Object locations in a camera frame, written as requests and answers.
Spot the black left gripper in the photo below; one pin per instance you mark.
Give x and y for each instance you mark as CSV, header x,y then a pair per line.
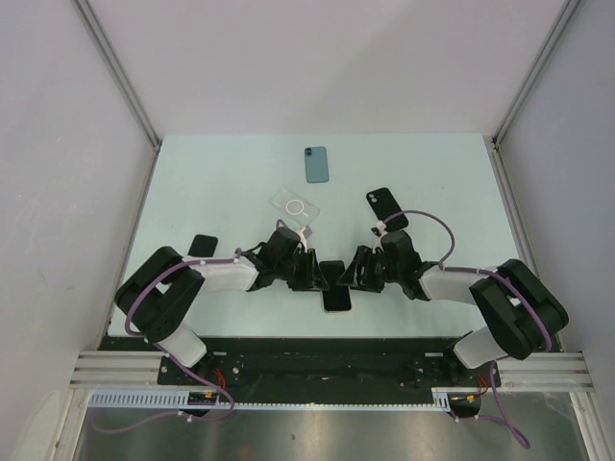
x,y
311,279

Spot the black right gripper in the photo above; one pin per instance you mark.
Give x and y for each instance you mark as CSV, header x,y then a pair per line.
x,y
364,257

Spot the black phone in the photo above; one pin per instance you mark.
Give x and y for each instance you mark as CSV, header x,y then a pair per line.
x,y
336,297

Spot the beige phone case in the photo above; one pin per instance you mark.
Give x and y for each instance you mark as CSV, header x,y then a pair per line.
x,y
337,312

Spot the clear magsafe phone case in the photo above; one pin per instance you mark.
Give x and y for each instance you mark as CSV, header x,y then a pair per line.
x,y
295,207

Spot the black phone camera side up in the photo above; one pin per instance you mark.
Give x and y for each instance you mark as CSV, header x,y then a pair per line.
x,y
387,209

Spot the black phone screen up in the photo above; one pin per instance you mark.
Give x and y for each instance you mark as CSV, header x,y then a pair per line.
x,y
203,246

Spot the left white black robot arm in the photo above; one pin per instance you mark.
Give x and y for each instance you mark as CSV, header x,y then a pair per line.
x,y
156,298

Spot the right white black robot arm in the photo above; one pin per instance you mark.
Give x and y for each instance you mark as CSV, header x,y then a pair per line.
x,y
521,314

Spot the teal blue phone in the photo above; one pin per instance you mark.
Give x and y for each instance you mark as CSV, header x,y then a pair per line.
x,y
316,164

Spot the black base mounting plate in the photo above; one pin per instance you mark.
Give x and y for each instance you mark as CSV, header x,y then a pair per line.
x,y
329,370

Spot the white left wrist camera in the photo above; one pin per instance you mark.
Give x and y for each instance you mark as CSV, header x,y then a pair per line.
x,y
304,233

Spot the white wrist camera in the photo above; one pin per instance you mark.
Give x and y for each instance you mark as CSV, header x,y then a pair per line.
x,y
380,229
304,233

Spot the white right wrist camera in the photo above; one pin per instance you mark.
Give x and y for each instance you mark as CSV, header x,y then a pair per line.
x,y
380,229

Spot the white slotted cable duct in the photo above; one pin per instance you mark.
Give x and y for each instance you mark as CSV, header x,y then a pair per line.
x,y
431,401

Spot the aluminium frame rail front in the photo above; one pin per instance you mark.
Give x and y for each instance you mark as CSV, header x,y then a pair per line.
x,y
546,372

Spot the aluminium frame rail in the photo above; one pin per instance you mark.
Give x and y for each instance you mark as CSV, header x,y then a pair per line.
x,y
546,372
116,370

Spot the right aluminium corner post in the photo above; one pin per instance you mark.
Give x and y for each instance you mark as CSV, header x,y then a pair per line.
x,y
538,66

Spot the aluminium corner post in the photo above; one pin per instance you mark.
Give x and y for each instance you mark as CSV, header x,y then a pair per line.
x,y
538,66
111,60

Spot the aluminium frame rail left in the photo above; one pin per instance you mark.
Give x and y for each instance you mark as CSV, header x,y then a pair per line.
x,y
116,370

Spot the left aluminium corner post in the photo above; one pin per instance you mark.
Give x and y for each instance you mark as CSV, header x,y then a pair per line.
x,y
111,60

